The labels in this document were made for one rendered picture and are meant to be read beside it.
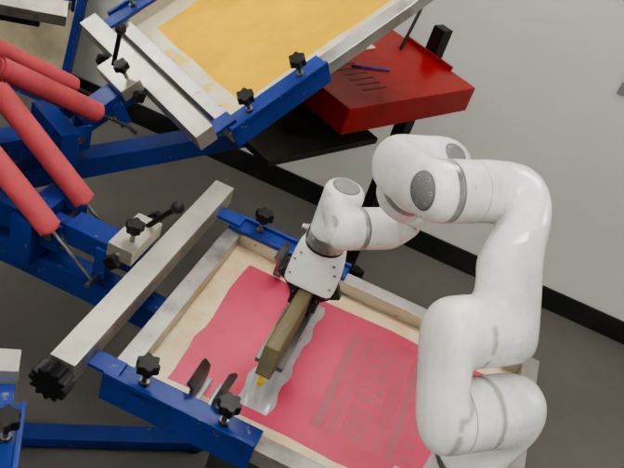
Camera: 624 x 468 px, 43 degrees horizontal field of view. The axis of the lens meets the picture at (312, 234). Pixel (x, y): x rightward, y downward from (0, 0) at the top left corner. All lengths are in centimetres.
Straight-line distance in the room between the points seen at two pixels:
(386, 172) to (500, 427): 37
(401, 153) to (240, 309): 75
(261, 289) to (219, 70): 64
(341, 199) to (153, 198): 228
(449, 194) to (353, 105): 135
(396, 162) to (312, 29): 113
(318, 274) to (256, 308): 29
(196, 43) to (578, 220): 203
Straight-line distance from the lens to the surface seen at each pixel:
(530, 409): 106
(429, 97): 257
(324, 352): 170
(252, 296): 176
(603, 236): 368
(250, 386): 157
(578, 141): 348
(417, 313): 184
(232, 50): 217
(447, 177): 100
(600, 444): 341
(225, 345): 164
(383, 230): 136
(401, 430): 163
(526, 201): 105
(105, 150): 215
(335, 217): 134
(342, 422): 159
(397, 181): 107
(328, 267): 147
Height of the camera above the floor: 211
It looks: 35 degrees down
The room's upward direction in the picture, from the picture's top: 20 degrees clockwise
